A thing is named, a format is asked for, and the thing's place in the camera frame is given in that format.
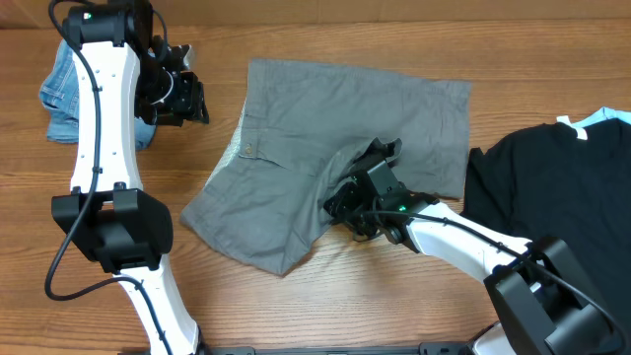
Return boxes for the grey shorts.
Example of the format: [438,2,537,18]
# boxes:
[180,59,471,275]

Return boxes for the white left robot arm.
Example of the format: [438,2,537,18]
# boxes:
[51,0,209,354]

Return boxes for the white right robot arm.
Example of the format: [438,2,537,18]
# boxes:
[324,160,630,354]

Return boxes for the folded blue denim jeans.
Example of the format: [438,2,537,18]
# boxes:
[38,38,157,151]

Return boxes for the black t-shirt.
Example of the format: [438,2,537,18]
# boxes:
[461,119,630,328]

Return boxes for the light blue garment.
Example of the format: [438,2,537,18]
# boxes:
[571,106,631,128]

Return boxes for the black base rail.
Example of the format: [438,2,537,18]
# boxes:
[200,342,473,355]

